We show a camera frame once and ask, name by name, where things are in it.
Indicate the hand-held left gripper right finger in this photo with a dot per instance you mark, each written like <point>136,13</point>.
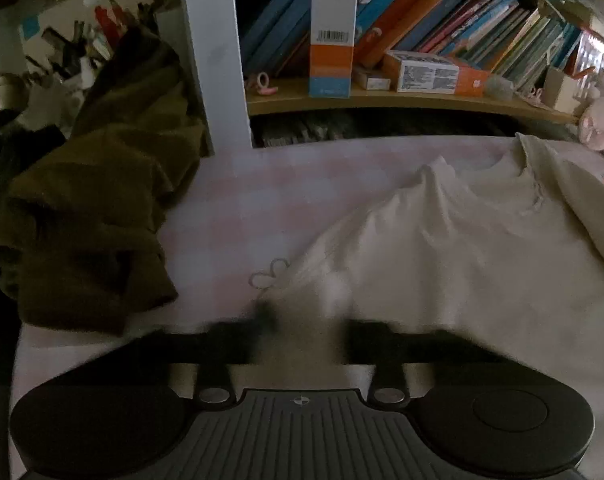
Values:
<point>376,340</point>

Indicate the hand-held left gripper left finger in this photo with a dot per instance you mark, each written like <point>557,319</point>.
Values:
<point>262,317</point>

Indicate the white shirt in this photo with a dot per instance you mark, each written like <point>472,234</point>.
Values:
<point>456,240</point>

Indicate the pink printed desk mat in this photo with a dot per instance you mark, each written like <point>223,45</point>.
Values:
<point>232,200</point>

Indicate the olive brown garment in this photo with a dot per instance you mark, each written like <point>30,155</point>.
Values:
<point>82,200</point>

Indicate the small white box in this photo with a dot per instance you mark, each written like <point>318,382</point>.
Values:
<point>374,81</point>

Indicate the white bookshelf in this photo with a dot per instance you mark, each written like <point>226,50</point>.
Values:
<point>217,60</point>

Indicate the flat orange white box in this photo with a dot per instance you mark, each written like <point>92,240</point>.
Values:
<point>426,75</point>

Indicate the small beige box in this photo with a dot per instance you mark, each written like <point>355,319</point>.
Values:
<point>560,90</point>

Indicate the tall white orange box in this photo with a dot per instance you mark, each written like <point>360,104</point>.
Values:
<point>332,10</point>

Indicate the pink plush rabbit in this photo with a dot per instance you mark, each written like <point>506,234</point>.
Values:
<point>601,115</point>

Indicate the row of books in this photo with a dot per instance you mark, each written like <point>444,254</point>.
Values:
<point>481,25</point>

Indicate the grey round object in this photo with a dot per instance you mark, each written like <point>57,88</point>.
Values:
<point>2,92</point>

